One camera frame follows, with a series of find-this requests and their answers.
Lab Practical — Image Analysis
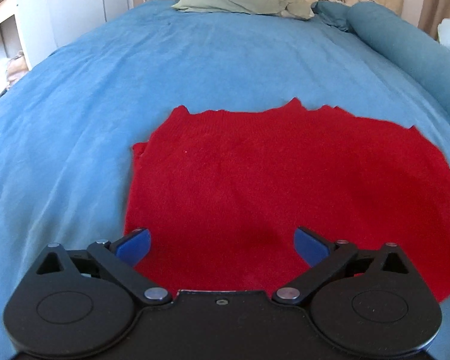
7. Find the red knit sweater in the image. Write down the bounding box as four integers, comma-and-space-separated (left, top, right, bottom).
125, 99, 450, 300

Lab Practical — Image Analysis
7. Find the blue bed sheet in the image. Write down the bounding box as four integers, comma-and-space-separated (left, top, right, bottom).
0, 0, 450, 359

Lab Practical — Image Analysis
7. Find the blue rolled duvet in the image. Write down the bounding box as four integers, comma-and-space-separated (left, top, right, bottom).
312, 0, 450, 116

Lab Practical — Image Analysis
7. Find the white shelf desk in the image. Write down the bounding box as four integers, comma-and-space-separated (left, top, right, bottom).
0, 0, 59, 95

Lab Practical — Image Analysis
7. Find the green pillow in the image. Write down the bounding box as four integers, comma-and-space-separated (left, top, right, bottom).
172, 0, 315, 20

